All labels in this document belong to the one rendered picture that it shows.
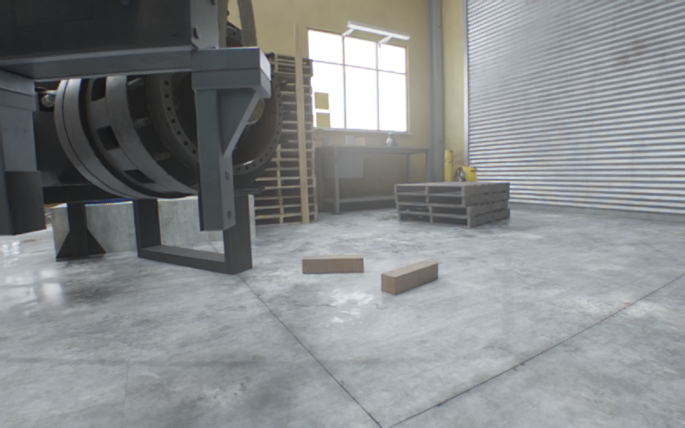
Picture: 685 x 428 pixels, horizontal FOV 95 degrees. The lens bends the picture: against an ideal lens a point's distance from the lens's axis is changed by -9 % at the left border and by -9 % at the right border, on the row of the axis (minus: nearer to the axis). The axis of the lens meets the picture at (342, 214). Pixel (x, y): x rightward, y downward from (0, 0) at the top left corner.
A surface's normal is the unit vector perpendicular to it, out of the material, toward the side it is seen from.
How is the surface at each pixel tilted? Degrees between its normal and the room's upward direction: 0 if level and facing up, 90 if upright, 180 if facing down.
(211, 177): 90
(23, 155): 90
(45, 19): 90
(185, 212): 90
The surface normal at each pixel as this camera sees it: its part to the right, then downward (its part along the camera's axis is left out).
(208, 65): 0.01, 0.11
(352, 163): 0.48, 0.09
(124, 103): -0.56, 0.21
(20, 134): 1.00, -0.03
